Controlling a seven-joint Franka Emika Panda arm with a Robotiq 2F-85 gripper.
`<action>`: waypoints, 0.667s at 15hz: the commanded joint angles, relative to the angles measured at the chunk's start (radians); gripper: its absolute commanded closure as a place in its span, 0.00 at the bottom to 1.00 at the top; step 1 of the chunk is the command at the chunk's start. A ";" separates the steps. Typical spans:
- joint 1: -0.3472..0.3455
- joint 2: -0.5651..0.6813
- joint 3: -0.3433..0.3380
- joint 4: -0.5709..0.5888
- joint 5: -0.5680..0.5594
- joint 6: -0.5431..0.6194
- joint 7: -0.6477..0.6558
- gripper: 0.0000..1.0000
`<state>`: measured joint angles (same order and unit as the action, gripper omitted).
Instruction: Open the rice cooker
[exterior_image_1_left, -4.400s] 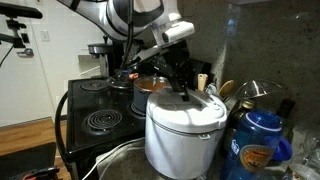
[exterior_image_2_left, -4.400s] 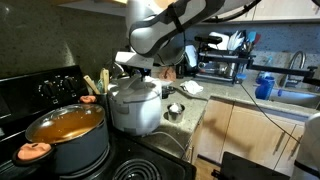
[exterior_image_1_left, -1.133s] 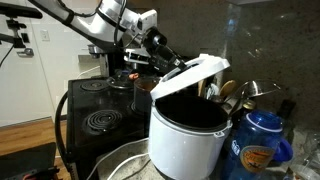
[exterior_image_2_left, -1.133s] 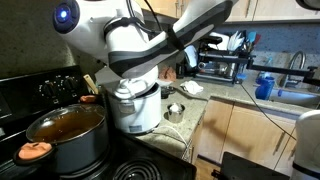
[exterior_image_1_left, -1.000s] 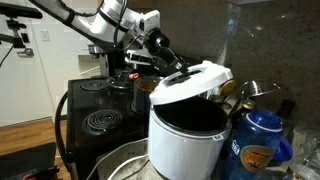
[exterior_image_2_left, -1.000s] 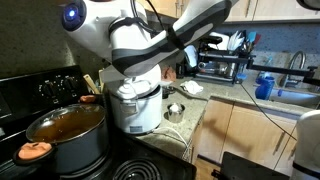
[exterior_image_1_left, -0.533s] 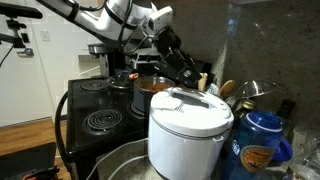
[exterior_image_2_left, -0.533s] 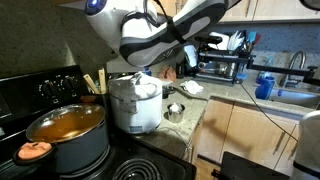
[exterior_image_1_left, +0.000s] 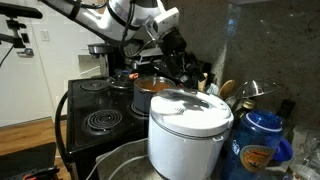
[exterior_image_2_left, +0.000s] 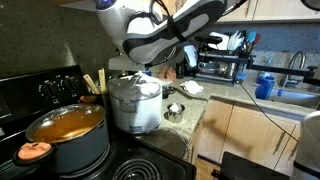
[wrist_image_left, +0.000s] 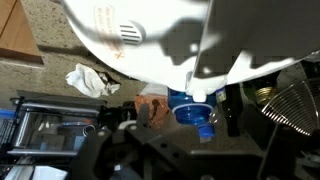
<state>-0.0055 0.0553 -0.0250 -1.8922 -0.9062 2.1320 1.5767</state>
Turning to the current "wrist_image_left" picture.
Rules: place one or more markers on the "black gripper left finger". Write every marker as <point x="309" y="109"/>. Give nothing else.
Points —
<point x="143" y="115"/>

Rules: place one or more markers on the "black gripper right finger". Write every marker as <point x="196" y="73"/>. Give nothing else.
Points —
<point x="261" y="131"/>

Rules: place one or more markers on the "orange snack packet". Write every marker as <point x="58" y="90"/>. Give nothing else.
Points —
<point x="153" y="106"/>

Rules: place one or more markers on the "dark glass bottle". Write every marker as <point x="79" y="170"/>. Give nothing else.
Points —
<point x="232" y="110"/>

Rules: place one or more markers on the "jar with gold lid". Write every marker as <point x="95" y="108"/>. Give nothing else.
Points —
<point x="266" y="95"/>

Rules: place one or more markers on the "blue plastic water bottle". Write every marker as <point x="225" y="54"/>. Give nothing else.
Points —
<point x="193" y="113"/>

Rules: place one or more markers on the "crumpled white cloth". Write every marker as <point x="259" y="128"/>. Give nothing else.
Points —
<point x="88" y="81"/>

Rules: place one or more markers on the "brown wooden panel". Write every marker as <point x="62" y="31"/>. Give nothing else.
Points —
<point x="16" y="30"/>

